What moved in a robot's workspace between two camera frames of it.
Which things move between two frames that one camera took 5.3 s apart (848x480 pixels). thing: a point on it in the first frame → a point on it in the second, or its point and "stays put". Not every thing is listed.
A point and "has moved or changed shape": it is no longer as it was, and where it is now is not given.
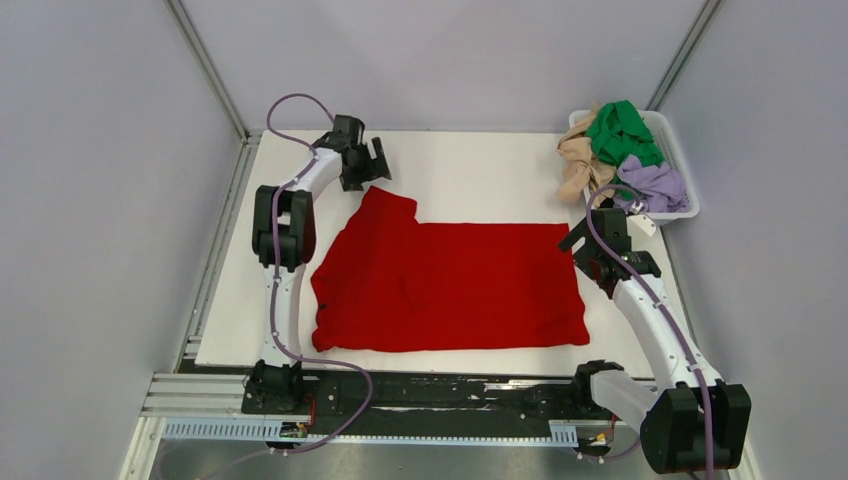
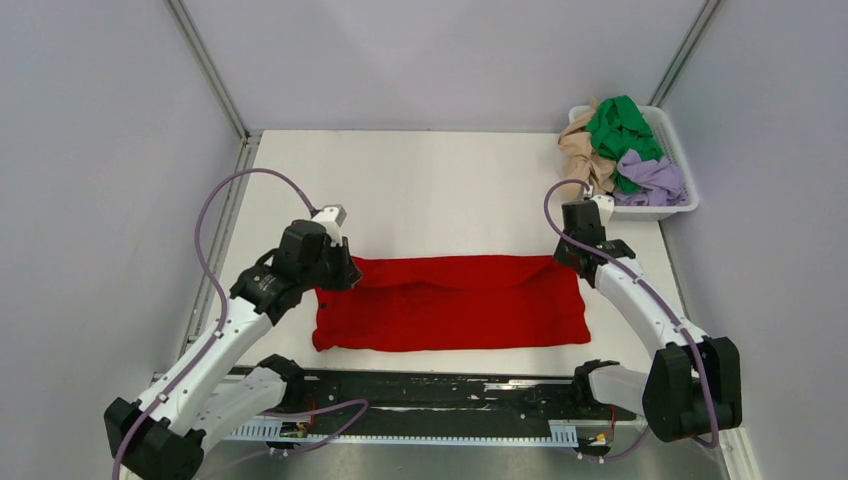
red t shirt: [390, 283] has moved or changed shape
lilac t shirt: [659, 189] stays put
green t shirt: [618, 133] stays put
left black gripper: [377, 169] → [349, 273]
